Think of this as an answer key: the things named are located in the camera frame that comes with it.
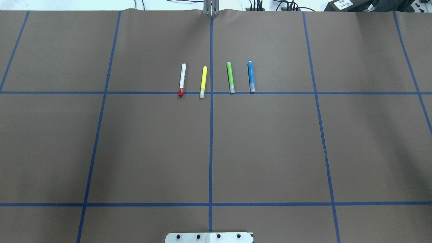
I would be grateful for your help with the blue highlighter pen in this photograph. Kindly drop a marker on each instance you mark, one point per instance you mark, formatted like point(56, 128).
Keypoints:
point(251, 76)

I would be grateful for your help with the red capped white marker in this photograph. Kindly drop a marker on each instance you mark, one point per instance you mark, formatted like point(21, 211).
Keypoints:
point(182, 80)

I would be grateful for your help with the green highlighter pen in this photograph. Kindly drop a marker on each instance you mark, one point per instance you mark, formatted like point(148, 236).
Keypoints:
point(230, 77)

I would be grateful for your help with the yellow highlighter pen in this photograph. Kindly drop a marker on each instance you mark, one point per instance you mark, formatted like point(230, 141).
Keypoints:
point(203, 82)

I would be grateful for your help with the brown paper table mat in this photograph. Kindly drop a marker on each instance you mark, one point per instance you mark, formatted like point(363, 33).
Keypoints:
point(333, 146)

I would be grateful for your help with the black power adapter box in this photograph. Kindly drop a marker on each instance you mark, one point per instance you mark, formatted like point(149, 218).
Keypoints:
point(348, 5)

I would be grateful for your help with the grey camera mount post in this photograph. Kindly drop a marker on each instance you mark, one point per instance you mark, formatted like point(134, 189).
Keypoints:
point(211, 8)

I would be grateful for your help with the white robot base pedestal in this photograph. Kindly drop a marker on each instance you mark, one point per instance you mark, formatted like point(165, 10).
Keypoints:
point(210, 237)

